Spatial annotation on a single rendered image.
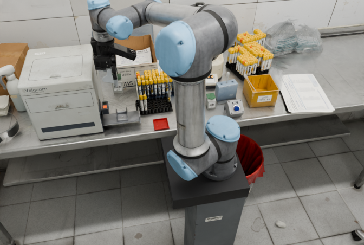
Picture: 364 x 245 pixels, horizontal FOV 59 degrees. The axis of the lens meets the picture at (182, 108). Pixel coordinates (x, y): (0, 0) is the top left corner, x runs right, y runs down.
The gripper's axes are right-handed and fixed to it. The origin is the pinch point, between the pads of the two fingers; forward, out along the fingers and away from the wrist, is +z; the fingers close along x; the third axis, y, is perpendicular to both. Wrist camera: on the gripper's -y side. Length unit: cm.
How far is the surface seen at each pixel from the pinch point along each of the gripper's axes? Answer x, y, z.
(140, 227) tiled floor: 6, -1, 112
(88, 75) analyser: 2.0, 10.4, -5.3
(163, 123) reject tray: 3.2, -18.3, 24.5
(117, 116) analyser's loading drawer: -0.9, 2.3, 20.6
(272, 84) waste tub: -7, -74, 17
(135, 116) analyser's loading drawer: 0.7, -5.5, 20.6
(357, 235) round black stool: 36, -131, 107
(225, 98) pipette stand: -7, -51, 23
